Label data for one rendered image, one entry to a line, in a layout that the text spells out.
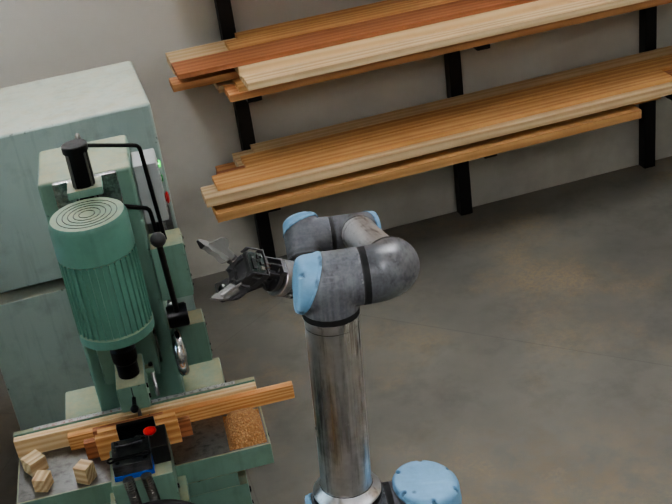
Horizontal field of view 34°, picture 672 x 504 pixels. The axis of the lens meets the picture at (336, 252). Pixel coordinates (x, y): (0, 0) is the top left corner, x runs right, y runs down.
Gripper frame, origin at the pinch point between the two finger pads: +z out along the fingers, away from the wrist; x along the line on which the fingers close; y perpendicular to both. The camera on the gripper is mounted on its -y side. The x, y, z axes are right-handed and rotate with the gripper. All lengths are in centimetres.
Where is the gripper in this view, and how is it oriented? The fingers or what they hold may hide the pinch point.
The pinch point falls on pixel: (200, 270)
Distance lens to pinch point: 252.3
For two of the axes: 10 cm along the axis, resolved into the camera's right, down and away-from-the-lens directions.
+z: -7.3, -1.4, -6.7
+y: 6.4, -5.1, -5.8
